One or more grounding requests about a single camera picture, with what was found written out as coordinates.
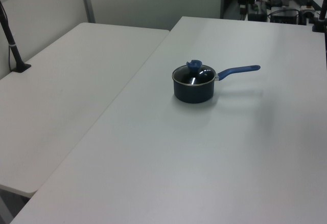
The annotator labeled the glass lid with blue knob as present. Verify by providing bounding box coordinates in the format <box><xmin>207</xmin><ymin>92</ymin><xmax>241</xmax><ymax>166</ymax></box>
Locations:
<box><xmin>172</xmin><ymin>59</ymin><xmax>217</xmax><ymax>87</ymax></box>

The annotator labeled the black computer box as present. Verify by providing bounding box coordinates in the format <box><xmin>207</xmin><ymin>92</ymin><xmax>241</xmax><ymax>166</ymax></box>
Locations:
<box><xmin>270</xmin><ymin>8</ymin><xmax>300</xmax><ymax>25</ymax></box>

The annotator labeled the black clamp with pole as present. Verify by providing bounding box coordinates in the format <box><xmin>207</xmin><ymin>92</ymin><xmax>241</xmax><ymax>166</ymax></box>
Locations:
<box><xmin>312</xmin><ymin>0</ymin><xmax>327</xmax><ymax>33</ymax></box>

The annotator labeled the black camera pole stand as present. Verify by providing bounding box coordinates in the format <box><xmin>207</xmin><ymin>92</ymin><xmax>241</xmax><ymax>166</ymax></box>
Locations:
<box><xmin>0</xmin><ymin>0</ymin><xmax>32</xmax><ymax>74</ymax></box>

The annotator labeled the dark saucepan with blue handle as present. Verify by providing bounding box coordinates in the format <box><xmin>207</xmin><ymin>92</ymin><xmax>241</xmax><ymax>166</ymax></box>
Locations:
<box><xmin>172</xmin><ymin>64</ymin><xmax>262</xmax><ymax>105</ymax></box>

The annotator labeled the grey metal partition post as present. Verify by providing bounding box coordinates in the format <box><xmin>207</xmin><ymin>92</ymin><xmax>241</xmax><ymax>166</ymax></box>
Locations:
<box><xmin>78</xmin><ymin>0</ymin><xmax>96</xmax><ymax>24</ymax></box>

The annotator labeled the white folding table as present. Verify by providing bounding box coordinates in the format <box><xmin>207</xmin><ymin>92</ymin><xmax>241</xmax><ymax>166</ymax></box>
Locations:
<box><xmin>0</xmin><ymin>22</ymin><xmax>171</xmax><ymax>194</ymax></box>

